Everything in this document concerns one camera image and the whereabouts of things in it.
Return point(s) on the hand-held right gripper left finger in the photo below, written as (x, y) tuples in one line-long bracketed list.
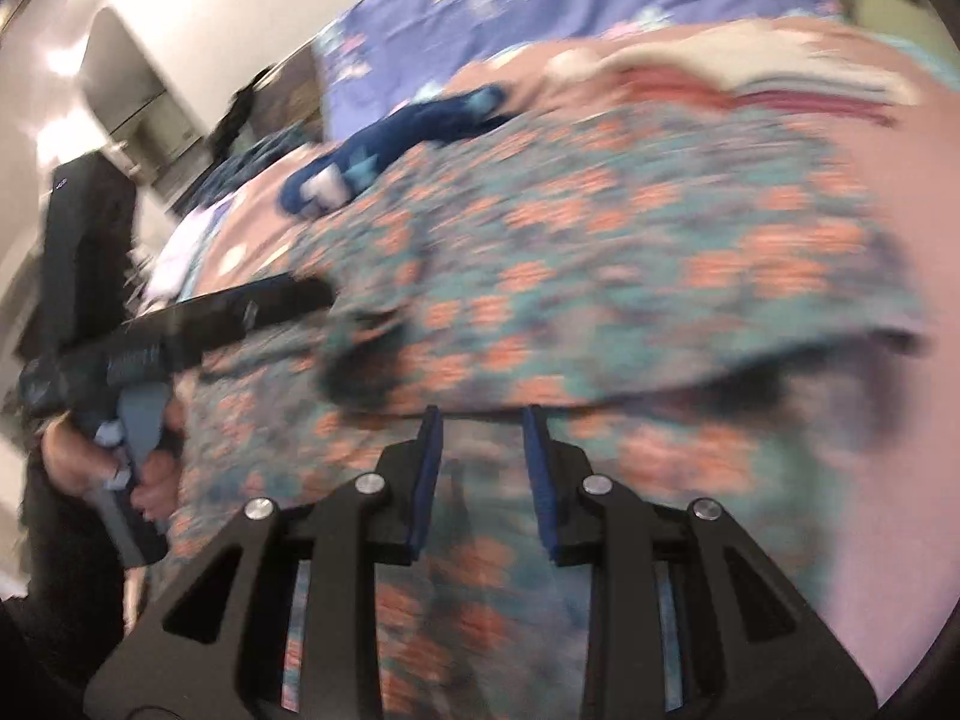
[(424, 480)]

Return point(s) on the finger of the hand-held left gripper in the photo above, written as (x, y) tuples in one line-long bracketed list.
[(262, 304)]

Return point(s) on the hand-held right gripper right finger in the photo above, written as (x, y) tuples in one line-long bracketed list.
[(537, 480)]

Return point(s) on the teal floral garment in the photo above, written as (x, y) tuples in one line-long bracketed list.
[(562, 240)]

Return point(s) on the person's left forearm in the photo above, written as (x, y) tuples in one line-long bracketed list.
[(71, 577)]

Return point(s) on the stack of folded clothes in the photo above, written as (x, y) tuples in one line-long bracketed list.
[(712, 75)]

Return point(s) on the person's left hand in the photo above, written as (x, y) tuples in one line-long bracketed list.
[(150, 491)]

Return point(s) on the white cloth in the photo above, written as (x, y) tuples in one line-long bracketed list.
[(184, 251)]

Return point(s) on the dark teal patterned cloth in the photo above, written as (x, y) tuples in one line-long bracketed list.
[(247, 161)]

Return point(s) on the navy star print garment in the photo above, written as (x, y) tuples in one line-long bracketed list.
[(352, 161)]

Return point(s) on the black object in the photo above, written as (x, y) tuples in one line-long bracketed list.
[(241, 114)]

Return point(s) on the purple patterned pillow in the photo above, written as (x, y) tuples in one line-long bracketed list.
[(525, 15)]

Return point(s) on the green pillow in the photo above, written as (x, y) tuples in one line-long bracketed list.
[(885, 19)]

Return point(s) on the arched wall mirror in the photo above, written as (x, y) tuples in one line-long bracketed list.
[(127, 82)]

